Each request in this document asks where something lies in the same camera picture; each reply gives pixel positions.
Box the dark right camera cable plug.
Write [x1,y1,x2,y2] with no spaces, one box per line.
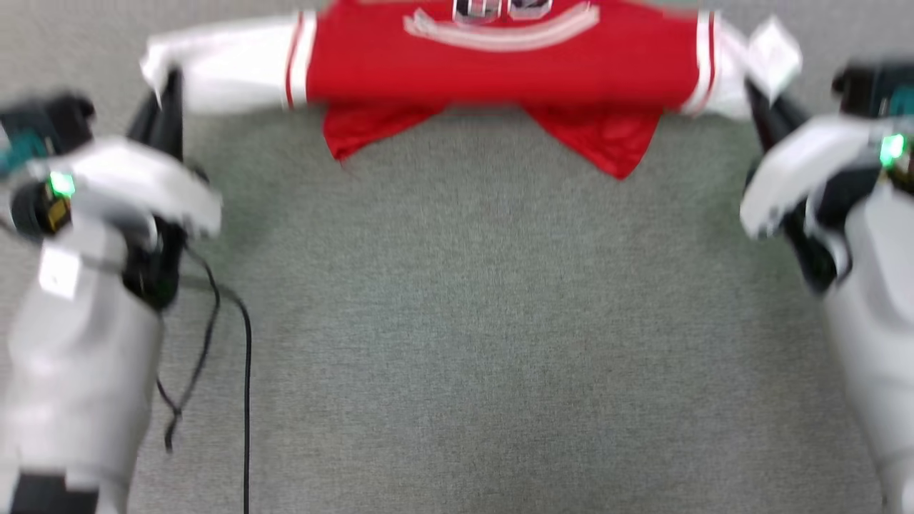
[830,63,914,124]

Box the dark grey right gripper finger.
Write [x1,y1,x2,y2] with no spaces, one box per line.
[743,79,779,154]
[775,91,813,147]

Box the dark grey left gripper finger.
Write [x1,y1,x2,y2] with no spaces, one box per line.
[163,69,186,159]
[129,91,165,155]

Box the teal left camera cable plug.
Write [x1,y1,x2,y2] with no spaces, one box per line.
[0,91,96,176]

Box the thin black cable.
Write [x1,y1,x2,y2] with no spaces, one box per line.
[154,243,255,514]

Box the red and white jersey shirt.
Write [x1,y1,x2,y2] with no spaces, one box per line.
[139,0,804,181]

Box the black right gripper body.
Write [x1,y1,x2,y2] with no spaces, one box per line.
[782,170,880,295]

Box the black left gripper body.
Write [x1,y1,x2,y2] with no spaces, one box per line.
[121,214,192,313]

